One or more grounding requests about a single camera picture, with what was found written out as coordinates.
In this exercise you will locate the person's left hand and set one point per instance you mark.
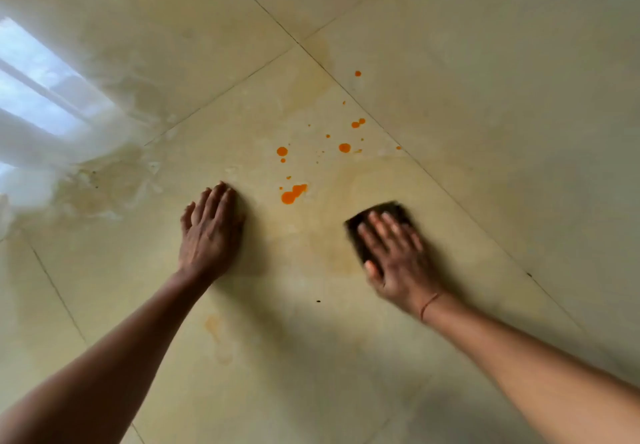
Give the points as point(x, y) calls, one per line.
point(210, 243)

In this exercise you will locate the person's right hand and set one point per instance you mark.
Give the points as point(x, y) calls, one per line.
point(400, 271)

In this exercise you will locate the person's left little finger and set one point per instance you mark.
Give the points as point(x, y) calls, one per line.
point(187, 216)

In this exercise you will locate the person's right middle finger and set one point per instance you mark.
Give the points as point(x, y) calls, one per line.
point(381, 227)

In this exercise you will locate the person's left middle finger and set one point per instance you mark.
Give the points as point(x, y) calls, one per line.
point(214, 201)

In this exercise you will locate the person's right little finger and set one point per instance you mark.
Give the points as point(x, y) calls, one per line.
point(412, 237)

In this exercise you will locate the person's right thumb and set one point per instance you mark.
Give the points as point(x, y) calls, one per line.
point(374, 272)

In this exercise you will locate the dark scrubbing sponge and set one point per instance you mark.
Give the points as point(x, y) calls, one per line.
point(356, 231)

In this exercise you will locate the person's right forearm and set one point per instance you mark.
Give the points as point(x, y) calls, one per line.
point(540, 378)

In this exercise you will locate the person's left forearm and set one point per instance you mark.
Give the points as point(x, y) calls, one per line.
point(100, 373)

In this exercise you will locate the thin red wrist thread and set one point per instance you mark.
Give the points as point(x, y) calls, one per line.
point(429, 304)

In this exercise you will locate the orange liquid drops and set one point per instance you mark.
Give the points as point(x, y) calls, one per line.
point(289, 196)

